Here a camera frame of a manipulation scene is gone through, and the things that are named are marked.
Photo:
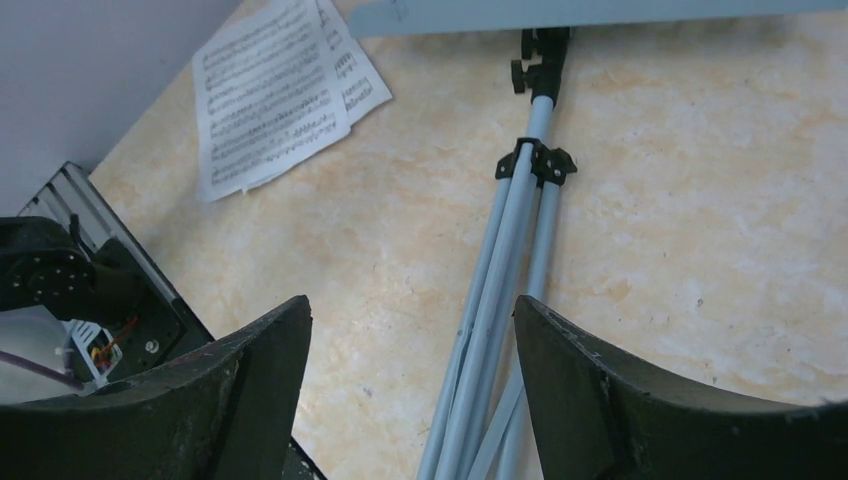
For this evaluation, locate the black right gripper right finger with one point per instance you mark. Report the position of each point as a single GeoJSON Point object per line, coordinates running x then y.
{"type": "Point", "coordinates": [600, 412]}

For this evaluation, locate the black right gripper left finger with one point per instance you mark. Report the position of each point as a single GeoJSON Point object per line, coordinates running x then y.
{"type": "Point", "coordinates": [223, 411]}

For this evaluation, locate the light blue music stand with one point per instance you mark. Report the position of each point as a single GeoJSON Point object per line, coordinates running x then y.
{"type": "Point", "coordinates": [460, 443]}

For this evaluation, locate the sheet music page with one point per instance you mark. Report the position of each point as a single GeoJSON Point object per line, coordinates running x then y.
{"type": "Point", "coordinates": [267, 98]}
{"type": "Point", "coordinates": [362, 88]}

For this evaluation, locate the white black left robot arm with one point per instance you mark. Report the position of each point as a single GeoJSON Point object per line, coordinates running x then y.
{"type": "Point", "coordinates": [71, 317]}

